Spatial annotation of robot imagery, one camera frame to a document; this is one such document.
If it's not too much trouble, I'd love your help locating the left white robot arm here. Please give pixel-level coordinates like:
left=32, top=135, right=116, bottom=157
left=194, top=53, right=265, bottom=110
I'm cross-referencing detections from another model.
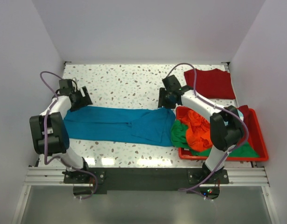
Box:
left=29, top=79, right=95, bottom=183

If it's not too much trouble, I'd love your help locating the light teal t shirt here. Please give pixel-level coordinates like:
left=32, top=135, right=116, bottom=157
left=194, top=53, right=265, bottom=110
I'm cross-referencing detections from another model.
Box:
left=237, top=109, right=244, bottom=121

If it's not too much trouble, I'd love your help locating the aluminium frame rail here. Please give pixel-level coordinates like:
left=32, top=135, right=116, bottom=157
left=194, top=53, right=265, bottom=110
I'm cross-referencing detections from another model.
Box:
left=23, top=167, right=270, bottom=187

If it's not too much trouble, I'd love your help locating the blue t shirt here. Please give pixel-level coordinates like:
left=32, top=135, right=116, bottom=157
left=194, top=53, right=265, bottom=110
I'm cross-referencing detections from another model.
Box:
left=64, top=106, right=175, bottom=147

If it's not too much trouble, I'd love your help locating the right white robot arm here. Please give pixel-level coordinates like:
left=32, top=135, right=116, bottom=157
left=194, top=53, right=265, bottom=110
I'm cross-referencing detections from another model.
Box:
left=158, top=75, right=249, bottom=183

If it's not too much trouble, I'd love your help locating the green t shirt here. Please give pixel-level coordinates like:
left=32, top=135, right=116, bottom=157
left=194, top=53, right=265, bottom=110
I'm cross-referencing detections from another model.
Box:
left=170, top=119, right=260, bottom=158

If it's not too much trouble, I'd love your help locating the folded dark red t shirt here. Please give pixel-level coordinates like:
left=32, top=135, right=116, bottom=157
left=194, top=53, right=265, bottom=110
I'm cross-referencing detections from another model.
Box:
left=196, top=69, right=236, bottom=100

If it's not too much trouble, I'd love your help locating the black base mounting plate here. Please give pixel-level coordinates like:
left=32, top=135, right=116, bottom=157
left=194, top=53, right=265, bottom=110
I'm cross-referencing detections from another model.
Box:
left=63, top=167, right=229, bottom=196

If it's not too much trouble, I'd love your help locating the dark red crumpled shirt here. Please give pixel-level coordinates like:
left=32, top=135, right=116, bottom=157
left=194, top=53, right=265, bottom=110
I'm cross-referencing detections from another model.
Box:
left=238, top=105, right=249, bottom=118

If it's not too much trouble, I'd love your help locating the red plastic bin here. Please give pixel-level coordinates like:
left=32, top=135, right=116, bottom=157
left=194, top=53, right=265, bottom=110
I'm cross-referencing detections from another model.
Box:
left=176, top=107, right=268, bottom=161

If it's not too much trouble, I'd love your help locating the orange t shirt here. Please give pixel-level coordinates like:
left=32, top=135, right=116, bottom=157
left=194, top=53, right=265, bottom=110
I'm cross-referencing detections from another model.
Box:
left=181, top=110, right=213, bottom=152

